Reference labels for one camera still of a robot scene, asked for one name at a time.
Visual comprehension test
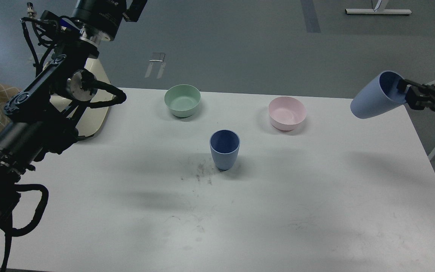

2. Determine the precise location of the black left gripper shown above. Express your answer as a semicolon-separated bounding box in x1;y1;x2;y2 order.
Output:
71;0;147;41

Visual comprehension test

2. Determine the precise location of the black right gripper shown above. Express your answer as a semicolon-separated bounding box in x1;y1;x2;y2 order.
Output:
397;79;435;112

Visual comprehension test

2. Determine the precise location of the light blue cup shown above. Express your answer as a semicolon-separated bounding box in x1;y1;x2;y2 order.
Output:
350;71;406;119

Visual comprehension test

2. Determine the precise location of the dark blue cup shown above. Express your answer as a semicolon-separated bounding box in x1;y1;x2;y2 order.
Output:
209;130;241;171

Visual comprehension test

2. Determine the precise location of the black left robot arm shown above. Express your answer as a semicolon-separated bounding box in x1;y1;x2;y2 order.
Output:
0;0;147;272

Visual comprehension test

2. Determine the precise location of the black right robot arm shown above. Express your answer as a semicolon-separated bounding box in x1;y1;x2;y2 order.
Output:
397;79;435;112

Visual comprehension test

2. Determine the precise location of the white stand base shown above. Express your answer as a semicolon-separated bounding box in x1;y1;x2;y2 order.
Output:
344;0;412;16

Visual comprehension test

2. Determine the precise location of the green bowl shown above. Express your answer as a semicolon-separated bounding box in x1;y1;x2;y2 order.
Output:
164;84;201;118

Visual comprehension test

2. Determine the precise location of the pink bowl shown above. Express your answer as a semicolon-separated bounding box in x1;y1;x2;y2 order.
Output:
267;96;307;131

